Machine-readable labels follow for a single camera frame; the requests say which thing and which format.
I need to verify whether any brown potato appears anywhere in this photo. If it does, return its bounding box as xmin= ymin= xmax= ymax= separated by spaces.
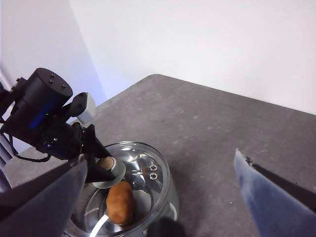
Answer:
xmin=106 ymin=181 xmax=134 ymax=226

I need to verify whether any black cable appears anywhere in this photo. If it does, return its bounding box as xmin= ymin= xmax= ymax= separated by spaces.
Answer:
xmin=7 ymin=133 xmax=50 ymax=162

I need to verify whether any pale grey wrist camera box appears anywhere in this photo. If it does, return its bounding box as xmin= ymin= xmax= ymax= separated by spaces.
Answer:
xmin=76 ymin=92 xmax=96 ymax=123

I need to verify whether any glass lid with green knob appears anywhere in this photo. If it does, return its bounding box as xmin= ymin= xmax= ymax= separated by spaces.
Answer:
xmin=63 ymin=141 xmax=171 ymax=237

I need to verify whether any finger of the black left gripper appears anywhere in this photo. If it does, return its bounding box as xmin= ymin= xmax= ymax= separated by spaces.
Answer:
xmin=83 ymin=153 xmax=117 ymax=184
xmin=85 ymin=124 xmax=112 ymax=160

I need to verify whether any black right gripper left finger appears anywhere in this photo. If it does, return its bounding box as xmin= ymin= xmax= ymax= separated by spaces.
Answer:
xmin=0 ymin=154 xmax=88 ymax=237

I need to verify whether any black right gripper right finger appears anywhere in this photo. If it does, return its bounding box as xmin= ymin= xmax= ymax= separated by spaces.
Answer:
xmin=234 ymin=148 xmax=316 ymax=237

